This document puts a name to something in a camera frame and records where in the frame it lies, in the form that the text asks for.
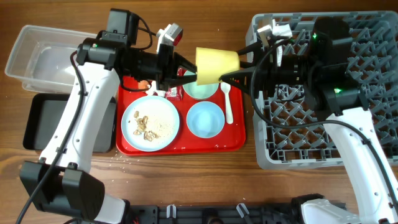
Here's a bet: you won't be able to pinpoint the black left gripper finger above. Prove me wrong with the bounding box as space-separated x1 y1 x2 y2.
167 74 197 90
174 52 197 73

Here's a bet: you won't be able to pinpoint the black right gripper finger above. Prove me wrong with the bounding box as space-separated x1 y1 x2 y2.
219 67 264 93
238 40 264 67

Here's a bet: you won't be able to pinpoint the red snack wrapper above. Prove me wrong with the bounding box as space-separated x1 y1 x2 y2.
165 85 183 101

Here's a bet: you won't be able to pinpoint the white plastic spoon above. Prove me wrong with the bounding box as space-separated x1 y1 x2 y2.
220 82 234 124

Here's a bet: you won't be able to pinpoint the mint green bowl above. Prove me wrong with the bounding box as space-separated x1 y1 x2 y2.
183 82 219 100

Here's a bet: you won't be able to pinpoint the orange carrot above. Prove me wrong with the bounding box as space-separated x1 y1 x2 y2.
137 80 151 91

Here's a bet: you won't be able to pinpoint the yellow plastic cup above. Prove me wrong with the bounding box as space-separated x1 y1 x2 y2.
195 47 240 85

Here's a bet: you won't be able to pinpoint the light blue bowl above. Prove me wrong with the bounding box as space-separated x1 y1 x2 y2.
186 101 225 139

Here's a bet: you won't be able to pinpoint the light blue plate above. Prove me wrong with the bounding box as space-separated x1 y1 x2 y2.
121 96 180 152

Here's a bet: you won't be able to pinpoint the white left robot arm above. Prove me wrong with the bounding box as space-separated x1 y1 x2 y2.
19 9 197 223

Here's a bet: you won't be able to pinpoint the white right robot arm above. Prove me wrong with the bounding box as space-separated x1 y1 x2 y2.
220 17 397 223

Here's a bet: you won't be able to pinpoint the grey dishwasher rack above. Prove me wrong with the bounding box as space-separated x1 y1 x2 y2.
245 11 397 170

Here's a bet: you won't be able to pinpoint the crumpled white tissue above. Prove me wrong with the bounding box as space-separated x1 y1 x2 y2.
145 81 166 98

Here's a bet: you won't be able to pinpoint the nut shells food scraps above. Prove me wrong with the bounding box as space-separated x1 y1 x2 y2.
133 111 159 142

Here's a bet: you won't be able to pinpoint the red plastic tray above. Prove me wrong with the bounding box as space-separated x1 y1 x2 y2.
116 86 246 156

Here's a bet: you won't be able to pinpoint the clear plastic bin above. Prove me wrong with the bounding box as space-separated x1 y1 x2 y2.
5 25 96 93

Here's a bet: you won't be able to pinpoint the black bin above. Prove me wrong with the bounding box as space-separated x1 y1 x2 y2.
22 93 116 153

